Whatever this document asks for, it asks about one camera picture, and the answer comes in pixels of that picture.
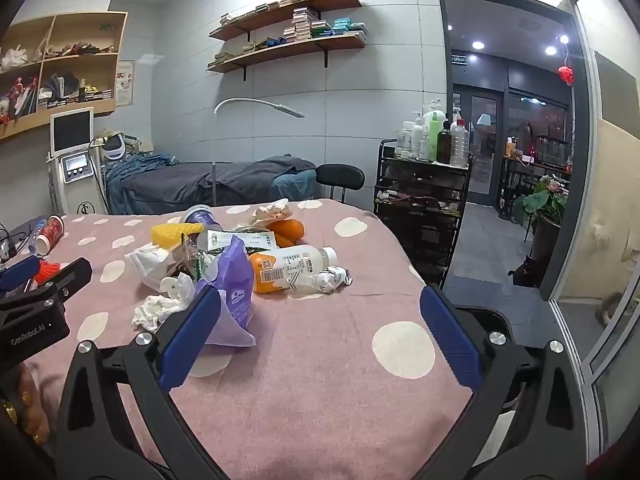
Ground black chair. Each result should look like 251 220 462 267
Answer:
316 164 366 204

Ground grey bed blanket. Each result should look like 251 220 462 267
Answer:
122 156 317 197

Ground group of toiletry bottles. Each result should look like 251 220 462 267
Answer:
395 98 473 168

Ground wooden wall cabinet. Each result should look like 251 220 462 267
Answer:
0 11 129 141

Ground wall poster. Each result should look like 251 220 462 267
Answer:
116 60 136 107

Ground crumpled printed paper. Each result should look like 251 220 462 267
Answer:
311 265 352 293

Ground person's left hand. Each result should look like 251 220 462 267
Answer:
0 362 52 445

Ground blue massage bed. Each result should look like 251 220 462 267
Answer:
102 152 319 216

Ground black cat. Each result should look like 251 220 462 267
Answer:
507 255 539 287

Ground green white carton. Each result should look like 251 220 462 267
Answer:
196 230 279 256

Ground purple plastic packet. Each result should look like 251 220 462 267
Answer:
194 234 258 348

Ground orange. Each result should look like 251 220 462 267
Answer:
267 219 306 248

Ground potted green plant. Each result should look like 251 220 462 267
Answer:
515 175 569 288

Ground red hanging ornament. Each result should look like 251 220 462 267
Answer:
558 42 576 86

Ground grey door frame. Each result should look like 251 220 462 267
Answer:
435 0 595 302

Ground white face mask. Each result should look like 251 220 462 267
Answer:
124 241 176 292

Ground white floor lamp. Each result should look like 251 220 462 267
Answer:
210 97 306 207

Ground pink polka-dot blanket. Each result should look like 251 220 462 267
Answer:
0 199 476 480

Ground wooden wall shelves with boxes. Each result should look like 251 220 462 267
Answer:
214 7 368 63

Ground orange juice bottle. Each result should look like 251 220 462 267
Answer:
248 245 339 295

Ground red foam net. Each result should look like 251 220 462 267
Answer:
34 260 62 287

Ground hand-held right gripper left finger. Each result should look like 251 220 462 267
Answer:
52 285 236 480

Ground yellow sponge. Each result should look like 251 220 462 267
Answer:
151 222 205 250

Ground white beauty machine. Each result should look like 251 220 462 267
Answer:
47 106 109 216

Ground black trolley rack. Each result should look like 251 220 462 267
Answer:
374 139 473 287

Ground white crumpled tissue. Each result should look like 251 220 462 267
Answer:
131 272 196 332

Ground purple yogurt cup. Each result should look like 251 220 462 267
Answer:
184 205 224 233

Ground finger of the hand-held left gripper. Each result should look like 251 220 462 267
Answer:
30 257 94 307
0 255 42 295

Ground red white can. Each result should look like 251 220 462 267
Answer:
32 214 66 254

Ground white light therapy mask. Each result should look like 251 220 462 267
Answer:
102 132 129 163

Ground beige snack wrapper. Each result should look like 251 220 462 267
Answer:
248 199 303 226

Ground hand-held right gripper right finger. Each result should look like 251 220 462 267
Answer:
419 284 590 480

